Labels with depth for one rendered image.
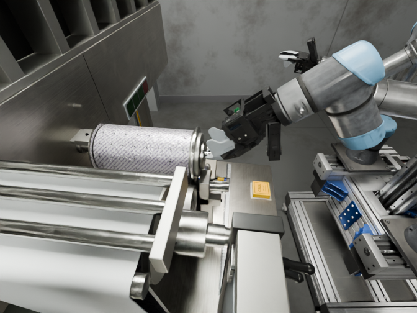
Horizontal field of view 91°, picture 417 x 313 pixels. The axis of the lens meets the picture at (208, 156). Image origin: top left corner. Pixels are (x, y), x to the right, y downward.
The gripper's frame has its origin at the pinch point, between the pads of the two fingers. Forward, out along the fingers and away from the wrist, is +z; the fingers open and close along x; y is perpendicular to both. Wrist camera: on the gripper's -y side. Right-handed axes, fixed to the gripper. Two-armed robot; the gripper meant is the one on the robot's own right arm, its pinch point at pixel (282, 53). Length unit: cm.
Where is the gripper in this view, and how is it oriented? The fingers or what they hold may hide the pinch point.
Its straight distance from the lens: 130.7
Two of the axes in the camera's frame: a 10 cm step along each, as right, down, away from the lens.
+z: -9.0, -3.0, 3.0
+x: 4.2, -7.3, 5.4
